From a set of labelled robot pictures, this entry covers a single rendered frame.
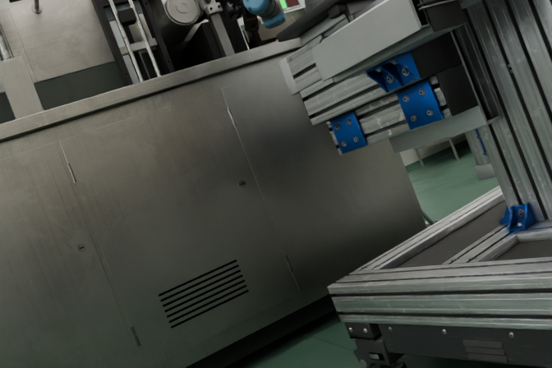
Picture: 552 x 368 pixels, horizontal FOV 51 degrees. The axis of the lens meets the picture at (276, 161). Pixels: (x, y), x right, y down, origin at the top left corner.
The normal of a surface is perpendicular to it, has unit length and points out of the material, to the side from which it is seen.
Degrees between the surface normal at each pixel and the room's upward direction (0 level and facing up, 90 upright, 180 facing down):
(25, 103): 90
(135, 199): 90
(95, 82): 90
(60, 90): 90
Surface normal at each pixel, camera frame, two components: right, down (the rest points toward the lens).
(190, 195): 0.36, -0.14
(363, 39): -0.76, 0.30
